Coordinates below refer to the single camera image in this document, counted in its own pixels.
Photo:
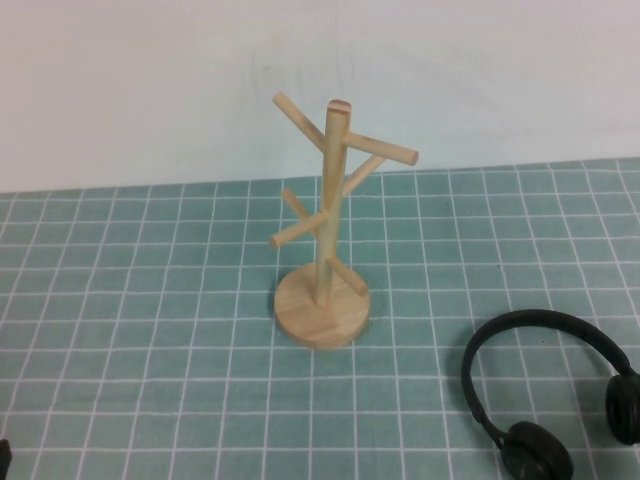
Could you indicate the green white-checked tablecloth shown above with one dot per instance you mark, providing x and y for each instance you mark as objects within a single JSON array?
[{"x": 150, "y": 350}]

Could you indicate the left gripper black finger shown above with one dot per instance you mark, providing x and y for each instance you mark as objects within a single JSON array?
[{"x": 4, "y": 460}]

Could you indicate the black over-ear headphones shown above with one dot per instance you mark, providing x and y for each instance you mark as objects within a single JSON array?
[{"x": 532, "y": 450}]

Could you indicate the wooden tree-shaped headphone stand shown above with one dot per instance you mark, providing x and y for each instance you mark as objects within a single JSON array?
[{"x": 320, "y": 325}]

